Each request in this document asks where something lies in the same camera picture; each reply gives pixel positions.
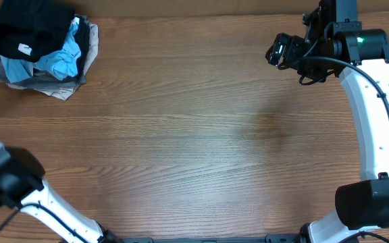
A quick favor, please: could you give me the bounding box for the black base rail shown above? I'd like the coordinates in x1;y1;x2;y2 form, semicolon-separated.
101;234;297;243

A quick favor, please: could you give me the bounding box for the beige garment in pile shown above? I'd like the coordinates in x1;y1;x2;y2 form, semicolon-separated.
7;22;99;101

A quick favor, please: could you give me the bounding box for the black garment in pile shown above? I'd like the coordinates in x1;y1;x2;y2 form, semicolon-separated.
62;16;90;82

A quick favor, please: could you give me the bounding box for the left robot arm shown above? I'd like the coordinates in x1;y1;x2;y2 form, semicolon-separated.
0;1;118;242

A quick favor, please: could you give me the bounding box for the black t-shirt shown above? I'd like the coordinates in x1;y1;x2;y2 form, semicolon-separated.
0;0;74;62

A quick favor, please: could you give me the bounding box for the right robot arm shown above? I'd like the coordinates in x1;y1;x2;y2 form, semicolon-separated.
265;0;389;242

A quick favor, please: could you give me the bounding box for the light blue printed t-shirt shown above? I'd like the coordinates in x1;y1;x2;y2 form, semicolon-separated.
0;17;82;83

